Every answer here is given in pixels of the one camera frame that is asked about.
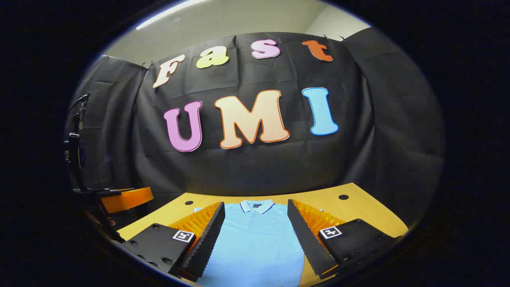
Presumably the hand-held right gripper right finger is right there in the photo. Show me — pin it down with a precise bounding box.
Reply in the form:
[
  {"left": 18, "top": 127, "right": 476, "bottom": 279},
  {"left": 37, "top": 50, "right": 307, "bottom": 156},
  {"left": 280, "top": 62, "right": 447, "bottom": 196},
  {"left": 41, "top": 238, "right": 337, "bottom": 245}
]
[{"left": 287, "top": 199, "right": 403, "bottom": 279}]

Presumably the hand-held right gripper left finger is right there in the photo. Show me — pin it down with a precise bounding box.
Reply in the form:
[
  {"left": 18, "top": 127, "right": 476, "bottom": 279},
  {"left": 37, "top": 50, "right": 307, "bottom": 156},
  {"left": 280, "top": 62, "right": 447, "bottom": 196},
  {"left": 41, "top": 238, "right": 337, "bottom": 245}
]
[{"left": 122, "top": 201, "right": 226, "bottom": 282}]

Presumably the light blue polo T-shirt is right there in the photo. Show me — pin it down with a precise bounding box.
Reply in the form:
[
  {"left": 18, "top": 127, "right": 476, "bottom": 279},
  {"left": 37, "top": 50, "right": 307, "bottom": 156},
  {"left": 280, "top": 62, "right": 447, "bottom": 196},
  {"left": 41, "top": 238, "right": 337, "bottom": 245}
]
[{"left": 194, "top": 199, "right": 324, "bottom": 287}]

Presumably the black backdrop cloth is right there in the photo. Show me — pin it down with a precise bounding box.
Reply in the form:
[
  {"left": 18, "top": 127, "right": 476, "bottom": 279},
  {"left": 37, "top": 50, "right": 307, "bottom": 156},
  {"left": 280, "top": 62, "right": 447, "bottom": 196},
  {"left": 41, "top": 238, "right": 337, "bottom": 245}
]
[{"left": 66, "top": 28, "right": 445, "bottom": 228}]

